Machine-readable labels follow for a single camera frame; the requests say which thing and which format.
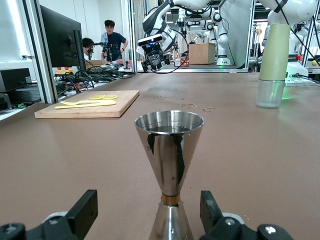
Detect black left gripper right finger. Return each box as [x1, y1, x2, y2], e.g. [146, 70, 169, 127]
[199, 190, 295, 240]

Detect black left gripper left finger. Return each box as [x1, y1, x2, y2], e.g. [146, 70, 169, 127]
[0, 189, 99, 240]

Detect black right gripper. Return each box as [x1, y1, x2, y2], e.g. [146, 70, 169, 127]
[141, 46, 171, 73]

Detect steel double jigger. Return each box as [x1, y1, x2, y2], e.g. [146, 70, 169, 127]
[134, 109, 205, 240]

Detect small red white box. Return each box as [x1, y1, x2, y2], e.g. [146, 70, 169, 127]
[174, 58, 190, 68]

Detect large cardboard box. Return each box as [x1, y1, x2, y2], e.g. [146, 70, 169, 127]
[188, 42, 216, 65]

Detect standing person navy shirt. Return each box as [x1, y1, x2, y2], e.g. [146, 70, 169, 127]
[100, 19, 129, 65]

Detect spilled liquid drops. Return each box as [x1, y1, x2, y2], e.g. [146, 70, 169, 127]
[157, 88, 215, 113]

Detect flat cardboard box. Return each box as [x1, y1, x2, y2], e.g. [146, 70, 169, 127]
[84, 59, 107, 70]

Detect yellow plastic knife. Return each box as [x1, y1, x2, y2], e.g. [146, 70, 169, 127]
[54, 99, 117, 110]

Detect seated person with glasses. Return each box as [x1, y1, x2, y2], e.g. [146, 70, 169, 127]
[81, 37, 101, 61]

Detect yellow plastic fork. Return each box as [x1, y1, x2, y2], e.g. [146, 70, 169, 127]
[59, 99, 111, 106]

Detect black computer monitor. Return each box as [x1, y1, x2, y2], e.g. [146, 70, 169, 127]
[39, 4, 86, 71]

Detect green bottle clear base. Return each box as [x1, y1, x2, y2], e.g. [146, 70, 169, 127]
[255, 23, 292, 109]

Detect black equipment box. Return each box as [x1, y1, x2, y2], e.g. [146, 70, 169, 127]
[0, 67, 33, 94]

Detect metal robot mounting plate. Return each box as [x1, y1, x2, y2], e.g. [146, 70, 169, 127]
[284, 74, 320, 87]

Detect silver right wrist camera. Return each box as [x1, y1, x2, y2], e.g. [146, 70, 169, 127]
[137, 34, 168, 48]

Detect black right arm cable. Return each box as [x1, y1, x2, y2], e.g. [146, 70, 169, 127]
[143, 27, 190, 75]

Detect aluminium frame post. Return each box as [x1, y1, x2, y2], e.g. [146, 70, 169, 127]
[119, 0, 138, 74]
[22, 0, 59, 105]

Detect aluminium table edge rail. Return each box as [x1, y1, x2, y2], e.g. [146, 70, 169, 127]
[136, 67, 261, 74]

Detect black handheld camera rig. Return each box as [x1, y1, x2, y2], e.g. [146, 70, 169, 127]
[93, 41, 120, 63]

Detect wooden cutting board metal handle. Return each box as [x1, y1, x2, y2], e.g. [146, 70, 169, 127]
[34, 89, 140, 119]

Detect black desk cable tangle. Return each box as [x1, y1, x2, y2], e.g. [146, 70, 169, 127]
[53, 65, 137, 97]

